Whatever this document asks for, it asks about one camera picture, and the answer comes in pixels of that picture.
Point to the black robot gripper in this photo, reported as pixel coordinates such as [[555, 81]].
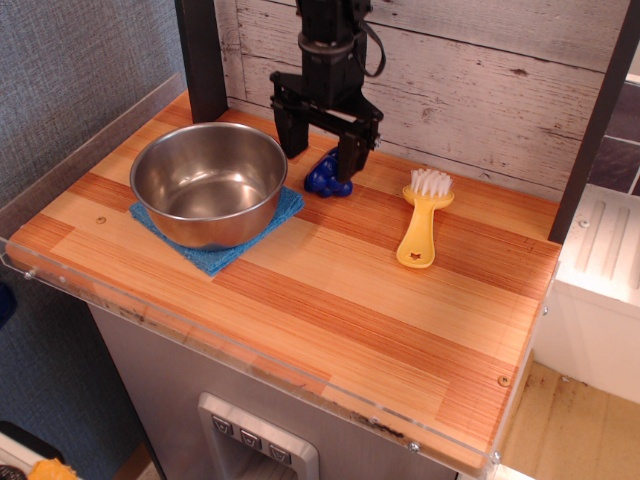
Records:
[[328, 94]]

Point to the blue plastic grape bunch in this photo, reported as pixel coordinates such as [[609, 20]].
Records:
[[322, 178]]

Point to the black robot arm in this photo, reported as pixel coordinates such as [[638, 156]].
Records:
[[336, 22]]

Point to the yellow scrub brush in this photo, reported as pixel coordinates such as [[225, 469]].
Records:
[[428, 191]]

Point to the stainless steel bowl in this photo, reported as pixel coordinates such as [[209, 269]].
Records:
[[210, 186]]

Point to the clear acrylic table guard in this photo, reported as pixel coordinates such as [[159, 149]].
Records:
[[426, 358]]

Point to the grey toy fridge cabinet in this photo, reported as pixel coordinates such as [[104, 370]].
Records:
[[164, 380]]

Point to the silver ice dispenser panel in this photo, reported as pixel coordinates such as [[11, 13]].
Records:
[[244, 446]]

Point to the white toy sink unit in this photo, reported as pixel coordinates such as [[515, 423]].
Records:
[[589, 326]]

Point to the yellow object bottom left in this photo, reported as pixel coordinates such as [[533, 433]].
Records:
[[51, 469]]

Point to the dark vertical post left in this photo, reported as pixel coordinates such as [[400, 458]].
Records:
[[202, 57]]

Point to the dark vertical post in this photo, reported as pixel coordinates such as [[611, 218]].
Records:
[[202, 57], [604, 106]]

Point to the dark vertical post right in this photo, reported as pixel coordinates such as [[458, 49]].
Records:
[[604, 106]]

